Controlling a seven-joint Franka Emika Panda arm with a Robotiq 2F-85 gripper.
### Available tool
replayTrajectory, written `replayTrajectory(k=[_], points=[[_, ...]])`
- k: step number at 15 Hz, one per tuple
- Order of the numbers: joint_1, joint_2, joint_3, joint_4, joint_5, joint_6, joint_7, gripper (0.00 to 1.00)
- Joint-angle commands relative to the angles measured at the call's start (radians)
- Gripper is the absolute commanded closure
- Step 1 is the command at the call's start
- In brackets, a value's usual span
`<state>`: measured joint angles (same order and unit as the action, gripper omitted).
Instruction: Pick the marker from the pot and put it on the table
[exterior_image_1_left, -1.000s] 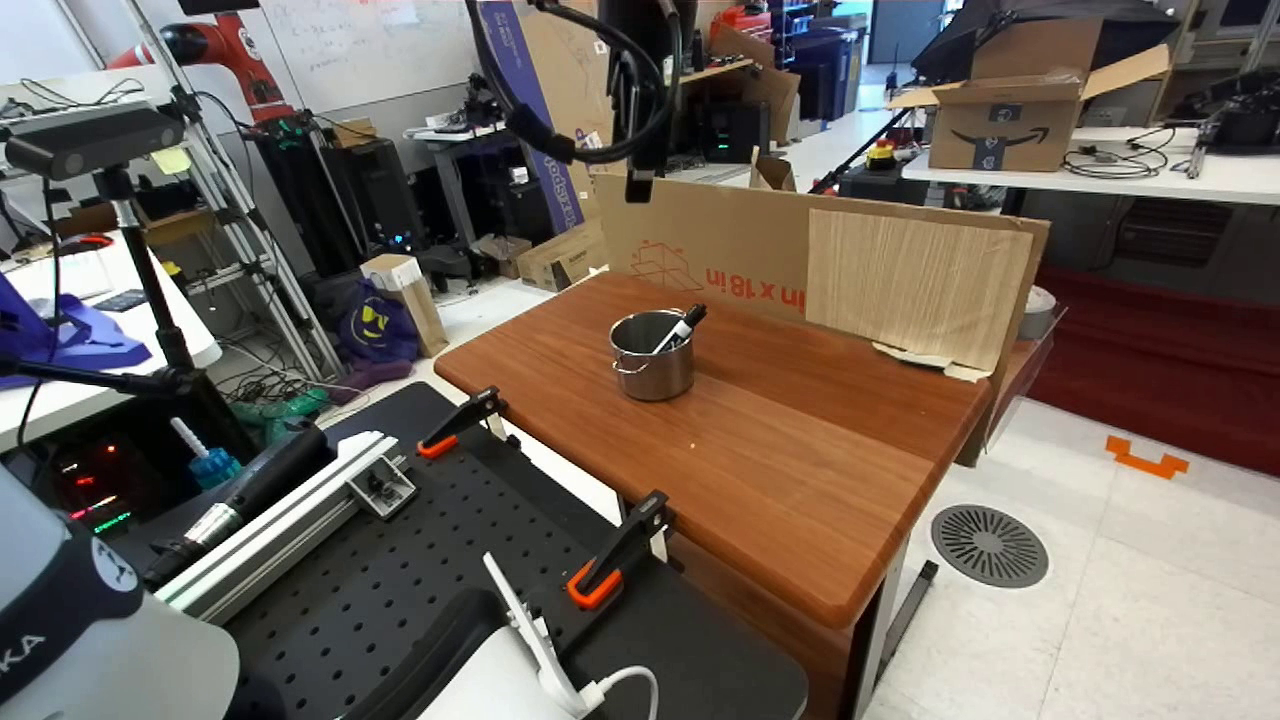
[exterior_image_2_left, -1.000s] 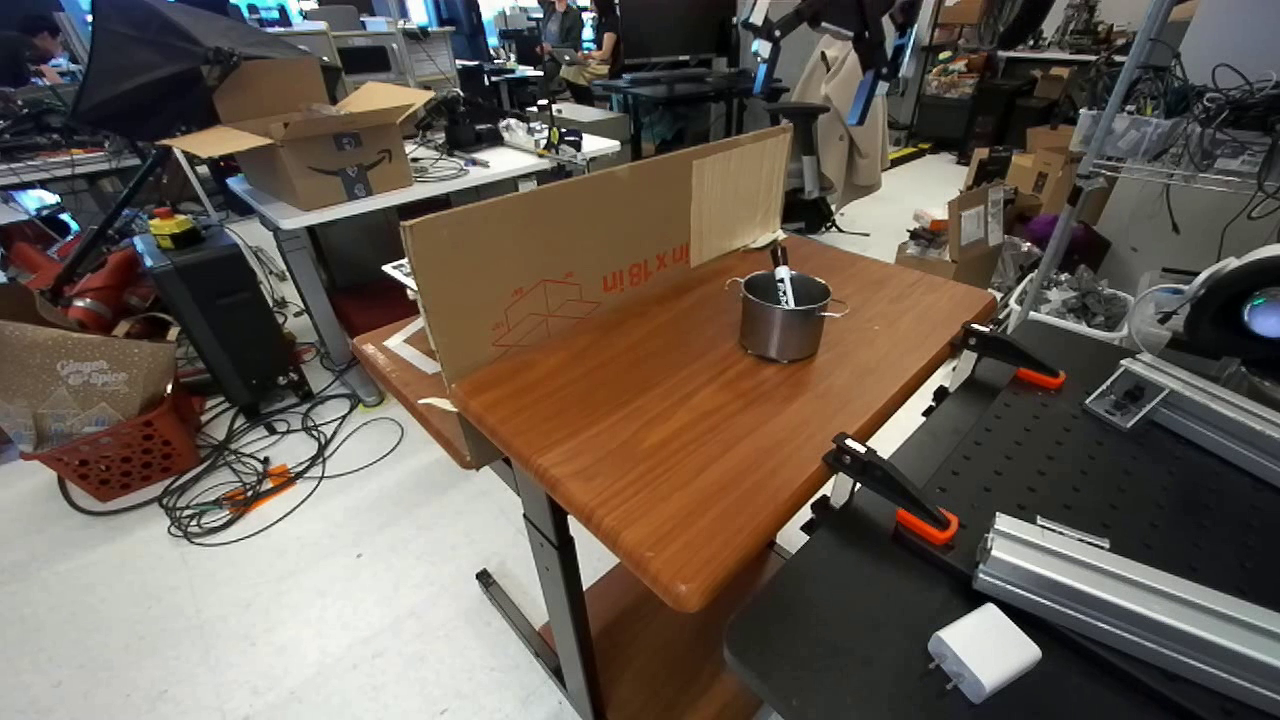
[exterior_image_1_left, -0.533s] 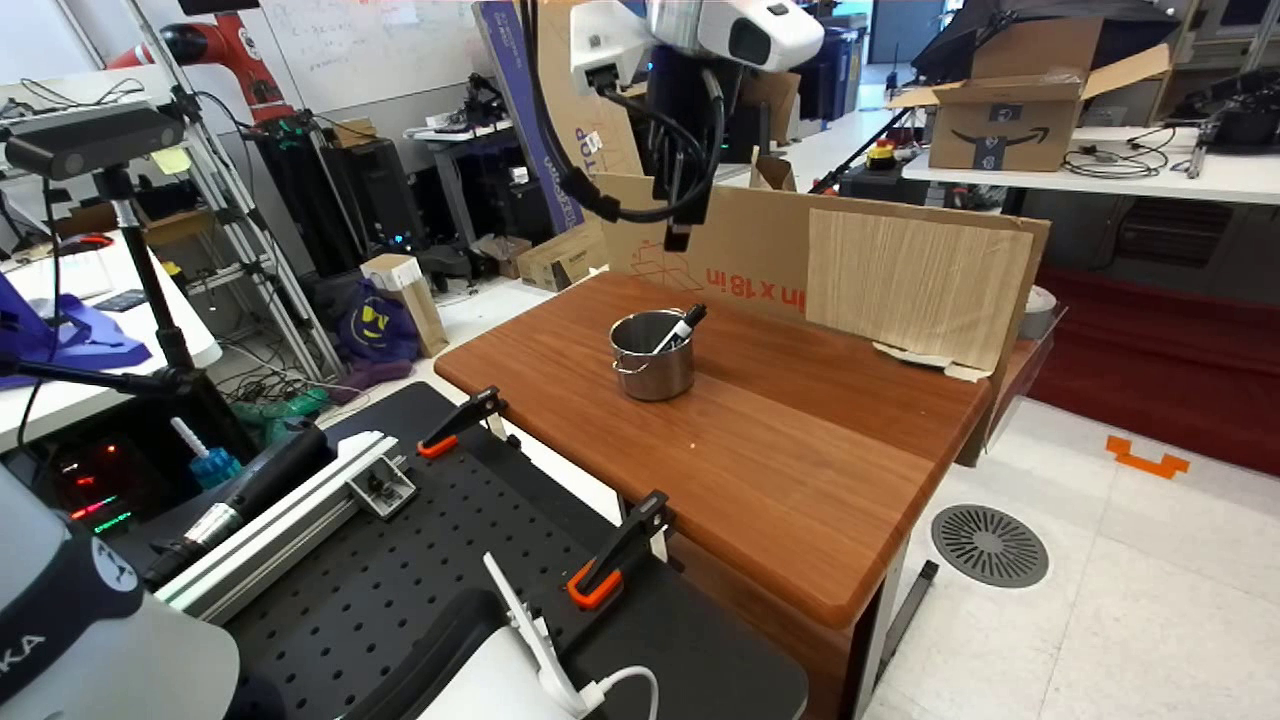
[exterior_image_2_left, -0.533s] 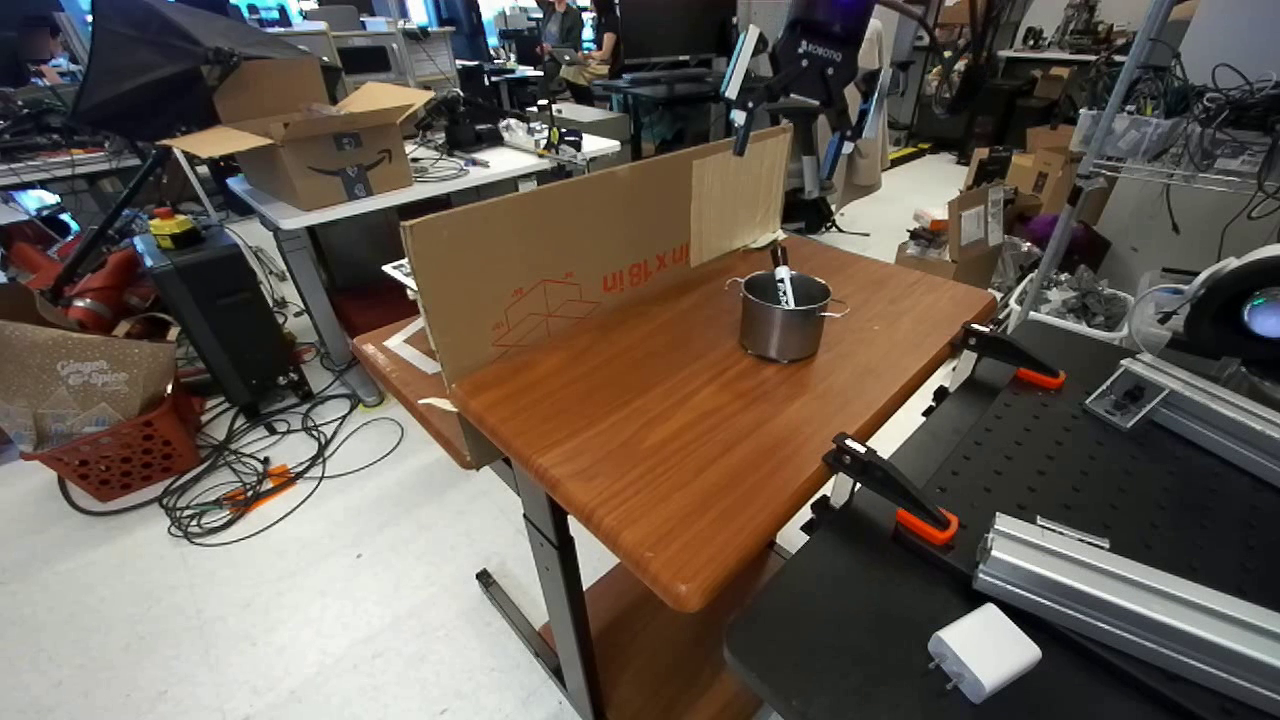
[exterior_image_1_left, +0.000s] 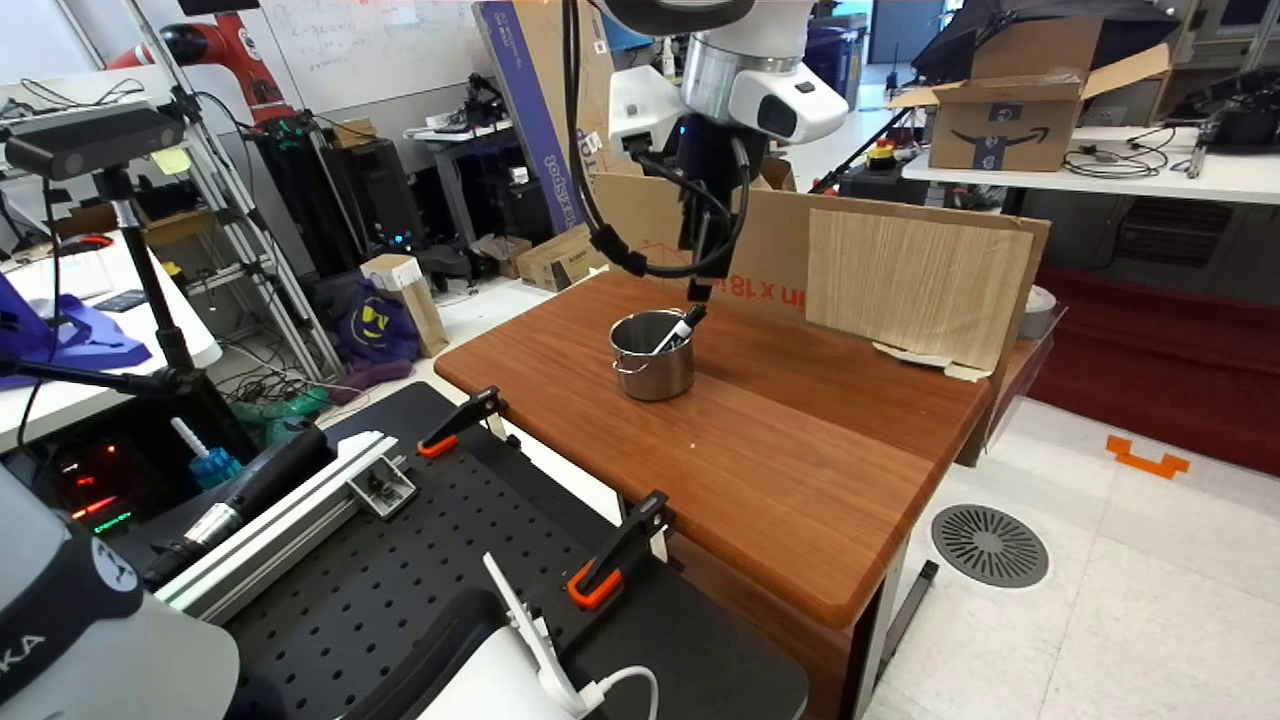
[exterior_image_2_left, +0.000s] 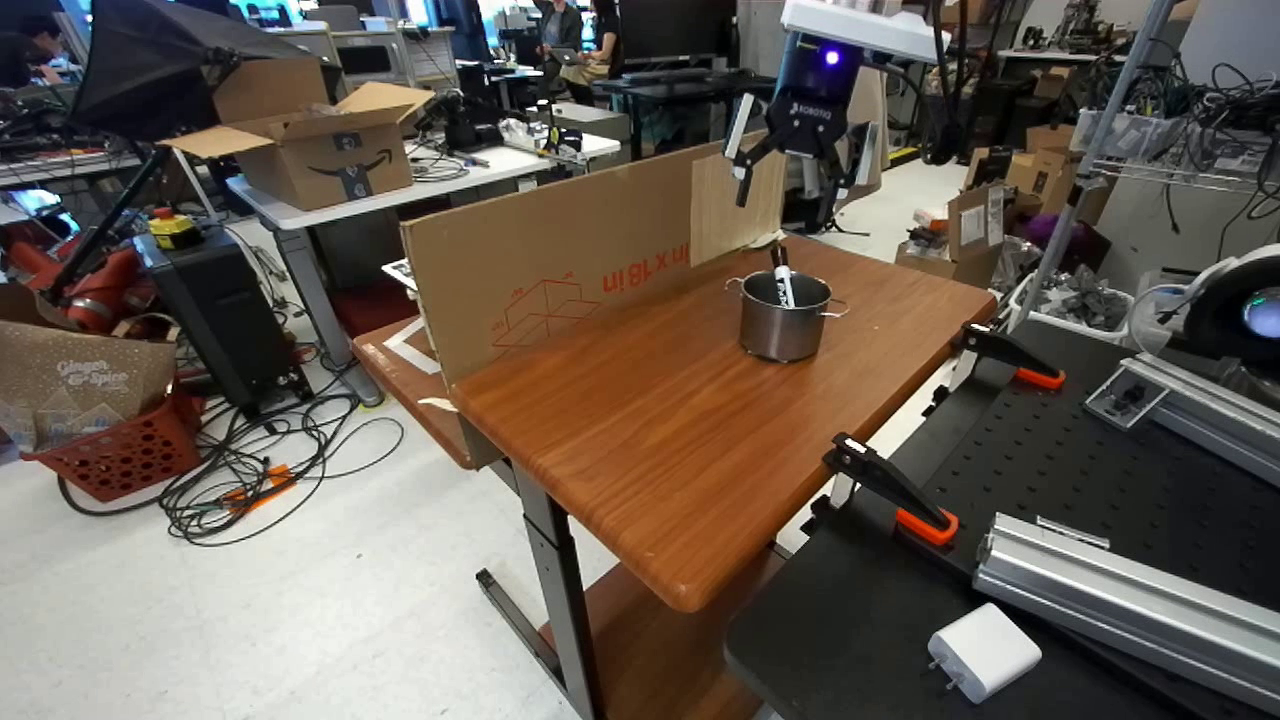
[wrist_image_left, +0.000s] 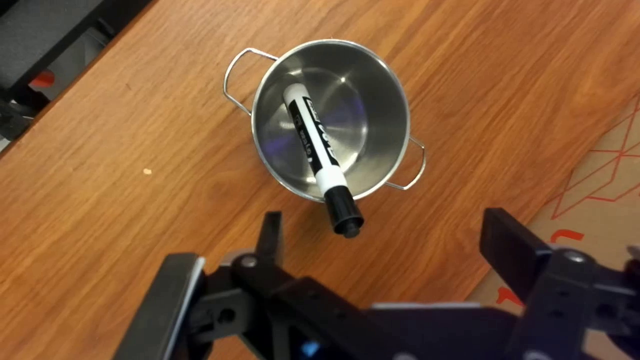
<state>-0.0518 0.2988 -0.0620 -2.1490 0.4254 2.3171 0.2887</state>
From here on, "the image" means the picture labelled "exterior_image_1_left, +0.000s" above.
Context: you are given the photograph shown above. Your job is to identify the black platform top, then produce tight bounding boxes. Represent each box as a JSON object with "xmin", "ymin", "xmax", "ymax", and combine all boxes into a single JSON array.
[{"xmin": 131, "ymin": 376, "xmax": 816, "ymax": 720}]

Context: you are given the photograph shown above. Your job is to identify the white side table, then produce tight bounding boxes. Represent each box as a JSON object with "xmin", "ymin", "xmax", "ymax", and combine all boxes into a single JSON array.
[{"xmin": 0, "ymin": 228, "xmax": 228, "ymax": 453}]

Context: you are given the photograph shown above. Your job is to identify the whiteboard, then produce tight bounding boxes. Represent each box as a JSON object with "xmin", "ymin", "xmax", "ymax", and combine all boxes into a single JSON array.
[{"xmin": 255, "ymin": 0, "xmax": 492, "ymax": 118}]

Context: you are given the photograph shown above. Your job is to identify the aluminium profile rail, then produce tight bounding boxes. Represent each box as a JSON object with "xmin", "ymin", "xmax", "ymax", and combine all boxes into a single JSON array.
[{"xmin": 153, "ymin": 430, "xmax": 419, "ymax": 626}]

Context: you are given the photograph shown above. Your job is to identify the red carpet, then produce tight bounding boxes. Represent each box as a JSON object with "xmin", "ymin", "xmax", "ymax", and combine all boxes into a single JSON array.
[{"xmin": 1030, "ymin": 259, "xmax": 1280, "ymax": 480}]

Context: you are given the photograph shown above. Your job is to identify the black box with lights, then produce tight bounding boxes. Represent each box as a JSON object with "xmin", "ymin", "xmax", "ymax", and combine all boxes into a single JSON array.
[{"xmin": 0, "ymin": 419, "xmax": 153, "ymax": 540}]

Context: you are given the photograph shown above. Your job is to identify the steel cooking pot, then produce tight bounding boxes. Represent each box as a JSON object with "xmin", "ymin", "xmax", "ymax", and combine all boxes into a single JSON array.
[{"xmin": 609, "ymin": 304, "xmax": 699, "ymax": 403}]

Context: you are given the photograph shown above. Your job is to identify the blue banner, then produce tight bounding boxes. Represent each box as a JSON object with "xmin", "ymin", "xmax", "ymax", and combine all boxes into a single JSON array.
[{"xmin": 472, "ymin": 0, "xmax": 588, "ymax": 241}]

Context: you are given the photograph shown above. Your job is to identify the marker pen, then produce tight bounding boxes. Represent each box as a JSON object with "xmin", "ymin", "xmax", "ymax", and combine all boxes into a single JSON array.
[{"xmin": 649, "ymin": 317, "xmax": 695, "ymax": 361}]

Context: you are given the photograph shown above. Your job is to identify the black perforated breadboard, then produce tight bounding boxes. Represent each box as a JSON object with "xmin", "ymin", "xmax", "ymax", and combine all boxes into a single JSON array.
[{"xmin": 226, "ymin": 430, "xmax": 695, "ymax": 720}]

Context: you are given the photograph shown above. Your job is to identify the purple cloth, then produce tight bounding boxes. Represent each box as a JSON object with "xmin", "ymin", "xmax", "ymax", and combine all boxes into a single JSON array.
[{"xmin": 0, "ymin": 268, "xmax": 158, "ymax": 380}]

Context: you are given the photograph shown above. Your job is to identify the silver corner bracket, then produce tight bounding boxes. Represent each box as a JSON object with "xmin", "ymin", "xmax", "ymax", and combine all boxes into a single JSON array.
[{"xmin": 349, "ymin": 455, "xmax": 424, "ymax": 523}]

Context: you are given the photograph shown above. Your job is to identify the flat cardboard box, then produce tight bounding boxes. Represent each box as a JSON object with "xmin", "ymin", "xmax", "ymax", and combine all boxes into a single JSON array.
[{"xmin": 510, "ymin": 221, "xmax": 612, "ymax": 296}]

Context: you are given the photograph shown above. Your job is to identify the black orange spring clamp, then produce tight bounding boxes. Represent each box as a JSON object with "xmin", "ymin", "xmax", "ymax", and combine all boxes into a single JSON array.
[
  {"xmin": 563, "ymin": 487, "xmax": 672, "ymax": 617},
  {"xmin": 414, "ymin": 382, "xmax": 514, "ymax": 464}
]

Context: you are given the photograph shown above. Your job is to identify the black case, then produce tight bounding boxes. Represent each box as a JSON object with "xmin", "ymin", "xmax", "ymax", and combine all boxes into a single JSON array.
[{"xmin": 124, "ymin": 419, "xmax": 339, "ymax": 584}]

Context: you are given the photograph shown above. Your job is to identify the round floor drain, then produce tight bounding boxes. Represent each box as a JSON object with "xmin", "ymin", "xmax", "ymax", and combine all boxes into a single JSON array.
[{"xmin": 927, "ymin": 500, "xmax": 1056, "ymax": 596}]

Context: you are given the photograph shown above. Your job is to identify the light corrugated cardboard sheet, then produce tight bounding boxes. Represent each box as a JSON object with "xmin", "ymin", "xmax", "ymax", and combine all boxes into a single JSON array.
[{"xmin": 806, "ymin": 201, "xmax": 1040, "ymax": 389}]

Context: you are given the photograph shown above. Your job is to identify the open Amazon cardboard box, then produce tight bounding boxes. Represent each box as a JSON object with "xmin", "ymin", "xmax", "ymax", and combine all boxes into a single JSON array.
[{"xmin": 889, "ymin": 12, "xmax": 1182, "ymax": 175}]

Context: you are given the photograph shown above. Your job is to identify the red machine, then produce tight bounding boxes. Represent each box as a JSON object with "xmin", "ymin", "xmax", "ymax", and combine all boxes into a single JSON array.
[{"xmin": 164, "ymin": 8, "xmax": 298, "ymax": 128}]

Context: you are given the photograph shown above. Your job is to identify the white cable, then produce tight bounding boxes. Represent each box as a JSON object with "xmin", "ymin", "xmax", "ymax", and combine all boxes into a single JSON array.
[{"xmin": 475, "ymin": 547, "xmax": 669, "ymax": 720}]

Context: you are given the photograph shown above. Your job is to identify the black stereo camera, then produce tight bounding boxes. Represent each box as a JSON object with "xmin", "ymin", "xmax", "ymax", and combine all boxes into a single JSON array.
[{"xmin": 0, "ymin": 104, "xmax": 193, "ymax": 180}]

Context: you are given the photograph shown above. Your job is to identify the grey metal table leg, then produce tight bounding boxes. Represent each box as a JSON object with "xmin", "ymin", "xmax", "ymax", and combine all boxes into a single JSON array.
[{"xmin": 867, "ymin": 554, "xmax": 946, "ymax": 676}]

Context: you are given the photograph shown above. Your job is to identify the white work table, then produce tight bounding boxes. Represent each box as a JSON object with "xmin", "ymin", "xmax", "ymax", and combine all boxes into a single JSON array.
[{"xmin": 900, "ymin": 118, "xmax": 1280, "ymax": 212}]

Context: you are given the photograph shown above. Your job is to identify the black photo umbrella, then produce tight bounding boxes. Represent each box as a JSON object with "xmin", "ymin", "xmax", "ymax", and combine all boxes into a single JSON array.
[{"xmin": 907, "ymin": 0, "xmax": 1186, "ymax": 88}]

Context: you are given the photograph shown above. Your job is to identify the orange floor marker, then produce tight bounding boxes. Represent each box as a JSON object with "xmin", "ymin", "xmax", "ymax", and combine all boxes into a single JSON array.
[{"xmin": 1099, "ymin": 430, "xmax": 1197, "ymax": 484}]

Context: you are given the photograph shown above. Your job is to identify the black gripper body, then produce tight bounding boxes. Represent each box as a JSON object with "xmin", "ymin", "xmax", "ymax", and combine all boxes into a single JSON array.
[{"xmin": 672, "ymin": 110, "xmax": 761, "ymax": 281}]

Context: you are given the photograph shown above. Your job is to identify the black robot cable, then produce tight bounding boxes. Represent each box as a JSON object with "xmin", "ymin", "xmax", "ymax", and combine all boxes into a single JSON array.
[{"xmin": 557, "ymin": 0, "xmax": 752, "ymax": 287}]

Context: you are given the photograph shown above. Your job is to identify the blue handled tool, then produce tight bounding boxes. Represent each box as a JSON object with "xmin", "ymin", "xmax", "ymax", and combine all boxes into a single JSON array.
[{"xmin": 164, "ymin": 411, "xmax": 247, "ymax": 490}]

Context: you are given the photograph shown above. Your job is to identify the aluminium ladder stand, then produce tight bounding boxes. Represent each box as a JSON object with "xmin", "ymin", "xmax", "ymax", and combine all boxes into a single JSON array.
[{"xmin": 124, "ymin": 0, "xmax": 349, "ymax": 389}]

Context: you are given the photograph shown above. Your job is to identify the black camera tripod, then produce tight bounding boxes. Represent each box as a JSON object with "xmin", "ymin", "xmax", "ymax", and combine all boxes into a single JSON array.
[{"xmin": 35, "ymin": 162, "xmax": 260, "ymax": 464}]

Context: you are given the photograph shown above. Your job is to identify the black background desk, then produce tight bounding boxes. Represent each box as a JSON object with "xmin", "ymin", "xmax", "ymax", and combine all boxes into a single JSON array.
[{"xmin": 403, "ymin": 106, "xmax": 539, "ymax": 259}]

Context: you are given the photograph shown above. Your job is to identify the brown cardboard panel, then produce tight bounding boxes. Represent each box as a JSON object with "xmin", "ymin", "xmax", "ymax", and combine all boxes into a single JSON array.
[{"xmin": 586, "ymin": 162, "xmax": 1056, "ymax": 389}]

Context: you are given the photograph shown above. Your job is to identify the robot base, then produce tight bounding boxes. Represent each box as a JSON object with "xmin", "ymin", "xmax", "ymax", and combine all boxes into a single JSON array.
[{"xmin": 0, "ymin": 464, "xmax": 247, "ymax": 720}]

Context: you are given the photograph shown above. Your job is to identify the teal green bundle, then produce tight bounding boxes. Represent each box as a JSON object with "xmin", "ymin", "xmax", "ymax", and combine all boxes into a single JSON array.
[{"xmin": 239, "ymin": 380, "xmax": 336, "ymax": 449}]

